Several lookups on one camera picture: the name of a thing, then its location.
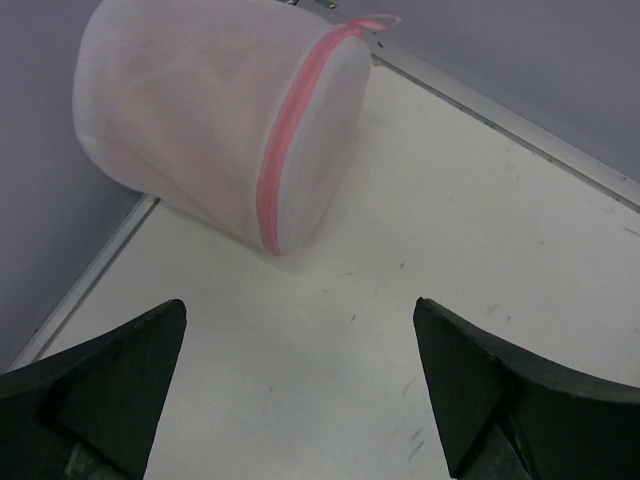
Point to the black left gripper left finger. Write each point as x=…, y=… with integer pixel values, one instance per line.
x=92, y=411

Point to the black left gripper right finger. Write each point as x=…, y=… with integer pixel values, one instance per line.
x=503, y=412

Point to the white mesh laundry bag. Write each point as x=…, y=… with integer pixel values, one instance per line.
x=241, y=113

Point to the aluminium table edge frame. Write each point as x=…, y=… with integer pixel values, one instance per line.
x=597, y=174

